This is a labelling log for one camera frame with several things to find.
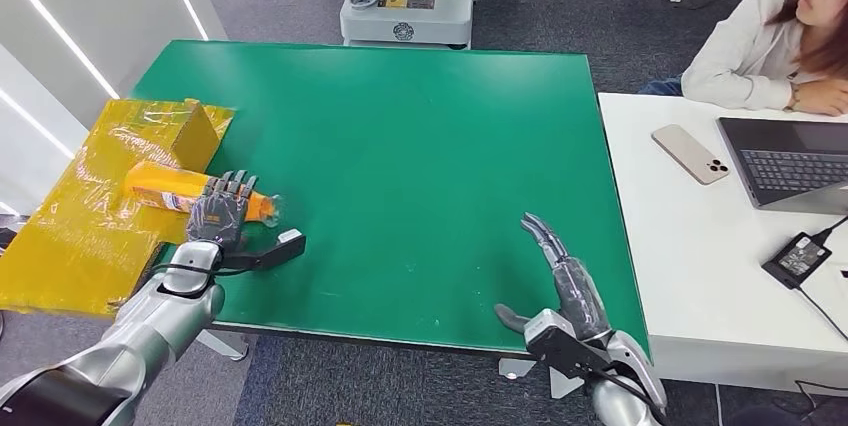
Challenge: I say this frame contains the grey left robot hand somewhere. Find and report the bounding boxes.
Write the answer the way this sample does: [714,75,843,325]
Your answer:
[186,169,259,253]

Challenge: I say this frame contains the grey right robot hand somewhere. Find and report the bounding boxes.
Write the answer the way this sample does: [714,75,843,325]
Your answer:
[493,212,615,345]

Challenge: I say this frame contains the orange plastic bottle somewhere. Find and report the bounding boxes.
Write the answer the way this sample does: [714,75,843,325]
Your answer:
[123,160,284,230]

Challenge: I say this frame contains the white table foot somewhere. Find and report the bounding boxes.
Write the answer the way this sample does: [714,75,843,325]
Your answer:
[497,356,539,382]

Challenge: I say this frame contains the white table leg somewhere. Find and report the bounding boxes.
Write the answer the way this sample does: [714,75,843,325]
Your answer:
[195,328,252,363]

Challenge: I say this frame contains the yellow taped cardboard box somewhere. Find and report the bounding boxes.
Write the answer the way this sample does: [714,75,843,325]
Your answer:
[0,97,237,317]

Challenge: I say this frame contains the beige smartphone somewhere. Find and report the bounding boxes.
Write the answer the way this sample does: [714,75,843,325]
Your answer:
[651,123,731,186]

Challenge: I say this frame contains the black power adapter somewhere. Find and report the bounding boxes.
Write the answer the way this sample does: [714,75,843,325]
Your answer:
[760,231,833,291]

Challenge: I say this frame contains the dark grey laptop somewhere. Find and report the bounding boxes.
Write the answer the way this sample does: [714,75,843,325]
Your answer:
[716,116,848,217]

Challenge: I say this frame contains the person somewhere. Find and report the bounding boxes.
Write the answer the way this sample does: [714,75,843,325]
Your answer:
[638,0,848,119]

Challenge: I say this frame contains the person's hand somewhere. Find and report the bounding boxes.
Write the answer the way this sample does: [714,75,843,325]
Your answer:
[790,77,848,118]

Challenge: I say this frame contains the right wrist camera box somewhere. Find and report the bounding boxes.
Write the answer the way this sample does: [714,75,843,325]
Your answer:
[523,308,615,382]

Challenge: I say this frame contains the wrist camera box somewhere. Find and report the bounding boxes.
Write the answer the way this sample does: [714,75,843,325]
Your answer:
[523,308,615,382]
[217,228,308,277]

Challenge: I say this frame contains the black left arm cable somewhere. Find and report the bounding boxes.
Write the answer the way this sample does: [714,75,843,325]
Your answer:
[148,261,268,279]

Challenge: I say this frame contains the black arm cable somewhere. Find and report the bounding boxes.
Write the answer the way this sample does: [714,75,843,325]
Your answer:
[588,369,671,426]
[148,261,268,279]

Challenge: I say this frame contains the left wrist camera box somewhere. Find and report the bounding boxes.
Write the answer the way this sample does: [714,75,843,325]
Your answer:
[217,228,308,277]

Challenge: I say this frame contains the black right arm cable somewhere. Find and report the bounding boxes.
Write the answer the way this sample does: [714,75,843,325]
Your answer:
[588,369,671,426]

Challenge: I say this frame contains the black adapter cable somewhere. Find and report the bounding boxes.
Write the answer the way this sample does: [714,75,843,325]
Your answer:
[794,214,848,343]

